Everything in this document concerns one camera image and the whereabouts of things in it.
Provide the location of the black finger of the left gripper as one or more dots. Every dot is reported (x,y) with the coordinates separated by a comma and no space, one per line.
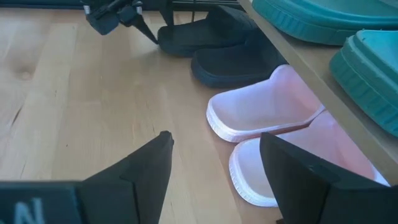
(143,28)

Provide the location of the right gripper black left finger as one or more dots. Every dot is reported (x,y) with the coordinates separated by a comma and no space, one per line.
(140,186)

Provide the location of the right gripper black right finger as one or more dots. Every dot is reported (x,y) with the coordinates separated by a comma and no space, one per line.
(311,193)

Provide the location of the black slide sandal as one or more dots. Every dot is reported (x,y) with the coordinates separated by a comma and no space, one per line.
(186,40)
(233,68)

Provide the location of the pink slide sandal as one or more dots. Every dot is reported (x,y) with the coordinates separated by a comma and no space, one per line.
(335,146)
(264,109)

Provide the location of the green slide sandal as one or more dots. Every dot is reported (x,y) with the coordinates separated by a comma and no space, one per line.
(311,21)
(373,71)

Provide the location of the wooden shelf with black legs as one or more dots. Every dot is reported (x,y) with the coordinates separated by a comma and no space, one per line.
(311,62)

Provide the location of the black aluminium rig frame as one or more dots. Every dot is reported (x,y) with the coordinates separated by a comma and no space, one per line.
(46,3)

